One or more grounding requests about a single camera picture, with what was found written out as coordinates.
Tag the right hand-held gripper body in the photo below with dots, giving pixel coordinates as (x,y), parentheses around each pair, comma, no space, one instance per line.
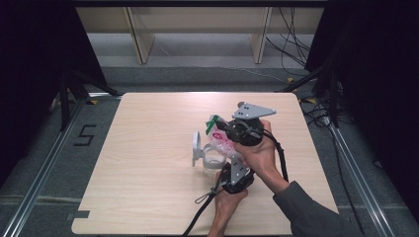
(247,131)

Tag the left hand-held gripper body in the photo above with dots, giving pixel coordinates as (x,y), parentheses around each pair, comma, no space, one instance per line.
(239,174)

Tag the clear plastic bag pink print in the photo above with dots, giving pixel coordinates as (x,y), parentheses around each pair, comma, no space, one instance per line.
(220,140)

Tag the clear glass jar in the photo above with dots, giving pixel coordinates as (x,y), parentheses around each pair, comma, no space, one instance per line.
(214,164)

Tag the white hinged jar lid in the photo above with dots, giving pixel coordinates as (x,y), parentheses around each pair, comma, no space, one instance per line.
(196,144)

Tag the person's right hand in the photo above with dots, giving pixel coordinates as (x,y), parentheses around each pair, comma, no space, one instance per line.
(263,161)

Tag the person's left hand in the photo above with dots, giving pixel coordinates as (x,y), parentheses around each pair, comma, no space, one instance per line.
(225,207)

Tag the black metal stand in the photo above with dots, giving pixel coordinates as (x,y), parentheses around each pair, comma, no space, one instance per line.
(333,95)
(66,98)

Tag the light wooden shelf unit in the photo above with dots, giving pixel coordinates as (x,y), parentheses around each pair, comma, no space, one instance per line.
(197,19)

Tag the dark curtain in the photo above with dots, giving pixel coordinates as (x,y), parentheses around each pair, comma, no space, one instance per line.
(33,65)
(378,82)

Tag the metal floor rail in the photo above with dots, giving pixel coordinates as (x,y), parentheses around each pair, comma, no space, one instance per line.
(359,177)
(39,177)

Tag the black frame bar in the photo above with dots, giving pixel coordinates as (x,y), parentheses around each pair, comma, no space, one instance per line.
(197,3)

